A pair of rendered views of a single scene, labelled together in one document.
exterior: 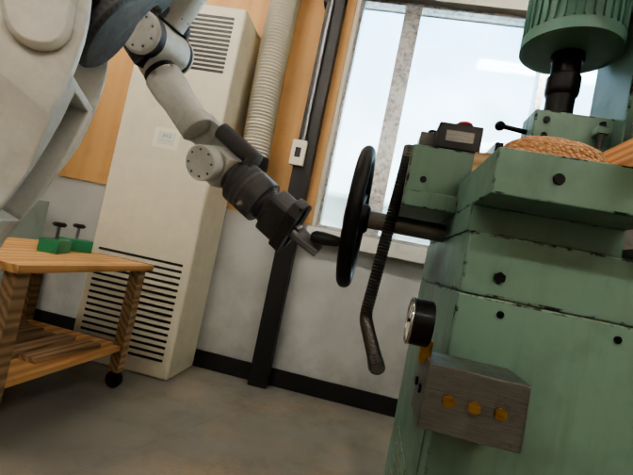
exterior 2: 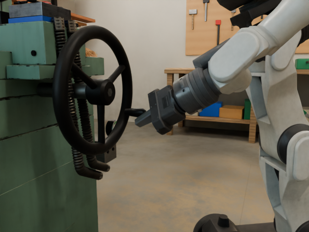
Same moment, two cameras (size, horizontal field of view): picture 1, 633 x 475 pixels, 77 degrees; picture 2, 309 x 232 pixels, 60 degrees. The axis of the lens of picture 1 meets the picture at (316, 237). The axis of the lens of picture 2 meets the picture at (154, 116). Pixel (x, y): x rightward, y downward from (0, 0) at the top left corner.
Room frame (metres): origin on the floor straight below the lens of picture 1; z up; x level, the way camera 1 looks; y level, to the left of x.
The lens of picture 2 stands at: (1.37, 0.19, 0.86)
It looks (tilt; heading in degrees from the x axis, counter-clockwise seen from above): 10 degrees down; 194
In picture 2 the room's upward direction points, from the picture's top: straight up
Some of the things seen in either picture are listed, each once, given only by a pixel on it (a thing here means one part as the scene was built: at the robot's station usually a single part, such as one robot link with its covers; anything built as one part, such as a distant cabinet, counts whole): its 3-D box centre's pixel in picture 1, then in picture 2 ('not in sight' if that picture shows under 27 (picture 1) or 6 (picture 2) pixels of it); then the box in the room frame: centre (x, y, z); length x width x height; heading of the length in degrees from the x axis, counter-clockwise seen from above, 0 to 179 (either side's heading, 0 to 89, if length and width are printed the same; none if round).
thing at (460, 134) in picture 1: (445, 144); (45, 14); (0.79, -0.22, 0.99); 0.13 x 0.11 x 0.06; 171
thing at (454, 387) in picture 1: (464, 396); (96, 147); (0.52, -0.23, 0.58); 0.12 x 0.08 x 0.08; 81
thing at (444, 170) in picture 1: (439, 180); (44, 46); (0.79, -0.22, 0.91); 0.15 x 0.14 x 0.09; 171
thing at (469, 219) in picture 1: (500, 238); (11, 84); (0.76, -0.35, 0.82); 0.40 x 0.21 x 0.04; 171
